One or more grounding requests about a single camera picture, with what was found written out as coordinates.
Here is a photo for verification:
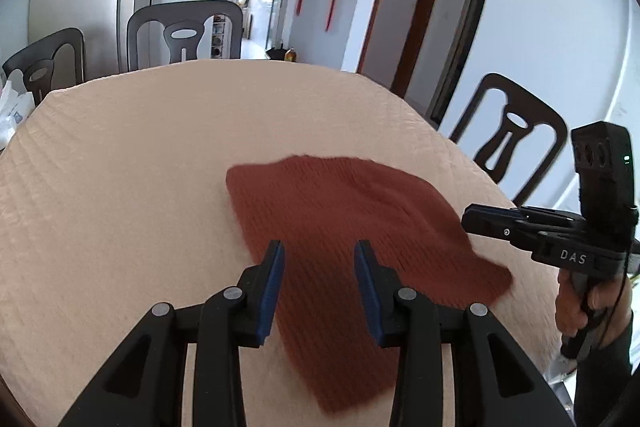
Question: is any dark chair right side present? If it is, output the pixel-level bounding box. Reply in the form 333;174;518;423
449;72;568;206

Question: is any dark chair far left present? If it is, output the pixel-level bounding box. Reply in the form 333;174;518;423
2;27;86;106

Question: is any beige quilted table cover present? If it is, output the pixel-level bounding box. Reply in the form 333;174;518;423
0;58;564;427

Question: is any dark chair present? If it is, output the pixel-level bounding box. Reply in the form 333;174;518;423
449;72;568;206
2;27;86;106
127;0;243;72

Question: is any right hand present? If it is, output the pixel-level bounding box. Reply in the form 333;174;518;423
554;263;634;350

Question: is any dark chair far centre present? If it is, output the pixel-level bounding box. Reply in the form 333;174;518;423
127;0;243;72

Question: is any brown wooden door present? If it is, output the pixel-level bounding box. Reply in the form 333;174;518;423
357;0;435;98

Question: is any rust red knit sweater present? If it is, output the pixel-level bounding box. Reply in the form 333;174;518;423
226;156;512;414

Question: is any white tissue pack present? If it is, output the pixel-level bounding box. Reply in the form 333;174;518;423
0;80;35;150

